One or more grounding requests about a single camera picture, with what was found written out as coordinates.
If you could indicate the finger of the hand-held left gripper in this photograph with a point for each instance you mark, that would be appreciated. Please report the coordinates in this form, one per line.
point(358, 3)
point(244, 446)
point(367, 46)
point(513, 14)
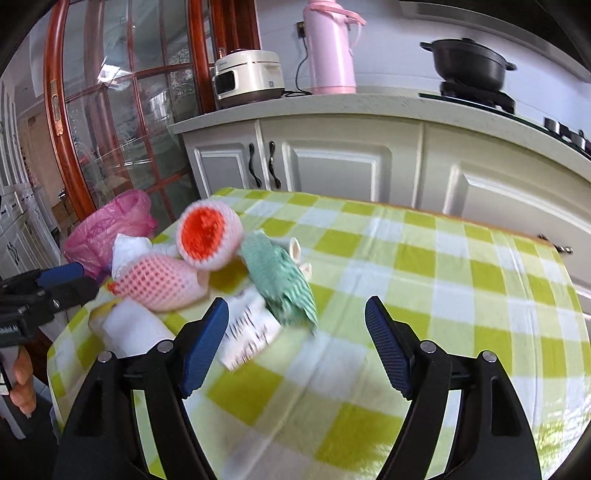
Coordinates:
point(74, 293)
point(60, 273)

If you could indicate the pink foam fruit net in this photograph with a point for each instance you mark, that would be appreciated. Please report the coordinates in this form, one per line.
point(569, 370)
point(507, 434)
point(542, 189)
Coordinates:
point(157, 281)

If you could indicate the red wooden glass door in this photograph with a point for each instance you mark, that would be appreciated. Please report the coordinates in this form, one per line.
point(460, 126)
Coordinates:
point(55, 138)

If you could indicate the cream rice cooker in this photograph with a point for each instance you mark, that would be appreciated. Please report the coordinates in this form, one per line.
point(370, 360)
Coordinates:
point(249, 78)

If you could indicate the pink thermos flask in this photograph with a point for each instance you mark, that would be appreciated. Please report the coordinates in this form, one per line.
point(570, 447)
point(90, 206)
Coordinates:
point(330, 55)

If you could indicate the white foam net with orange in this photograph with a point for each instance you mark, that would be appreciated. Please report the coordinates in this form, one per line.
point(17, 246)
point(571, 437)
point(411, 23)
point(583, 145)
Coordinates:
point(207, 230)

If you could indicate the green checked tablecloth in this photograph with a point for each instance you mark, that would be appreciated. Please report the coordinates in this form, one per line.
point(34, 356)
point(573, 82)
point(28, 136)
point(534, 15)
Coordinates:
point(415, 277)

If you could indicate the black cooking pot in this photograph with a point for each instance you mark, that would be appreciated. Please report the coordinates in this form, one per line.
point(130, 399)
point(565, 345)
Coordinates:
point(466, 64)

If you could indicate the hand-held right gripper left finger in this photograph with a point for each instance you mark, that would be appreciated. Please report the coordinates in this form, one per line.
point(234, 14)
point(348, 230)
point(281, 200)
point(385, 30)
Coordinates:
point(205, 341)

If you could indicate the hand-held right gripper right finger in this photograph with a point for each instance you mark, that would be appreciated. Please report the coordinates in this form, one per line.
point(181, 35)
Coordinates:
point(388, 341)

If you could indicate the black gas stove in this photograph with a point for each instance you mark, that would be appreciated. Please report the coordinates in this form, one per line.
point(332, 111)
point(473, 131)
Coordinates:
point(480, 98)

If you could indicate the person's left hand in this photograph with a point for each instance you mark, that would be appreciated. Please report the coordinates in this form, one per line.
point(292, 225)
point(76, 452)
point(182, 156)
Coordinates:
point(23, 383)

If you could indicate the white foam block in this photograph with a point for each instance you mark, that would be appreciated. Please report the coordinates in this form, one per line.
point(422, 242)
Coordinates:
point(129, 330)

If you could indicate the pink plastic bin bag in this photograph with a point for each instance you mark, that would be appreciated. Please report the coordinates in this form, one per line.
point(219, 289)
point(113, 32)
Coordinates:
point(106, 221)

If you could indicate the white kitchen cabinet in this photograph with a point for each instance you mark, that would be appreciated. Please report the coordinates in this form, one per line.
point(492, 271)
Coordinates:
point(332, 161)

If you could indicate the white tissue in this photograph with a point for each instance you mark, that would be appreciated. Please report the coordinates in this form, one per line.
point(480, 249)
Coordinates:
point(129, 251)

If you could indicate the wall socket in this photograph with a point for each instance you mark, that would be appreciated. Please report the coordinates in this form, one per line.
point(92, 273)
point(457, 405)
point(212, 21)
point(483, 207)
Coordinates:
point(300, 30)

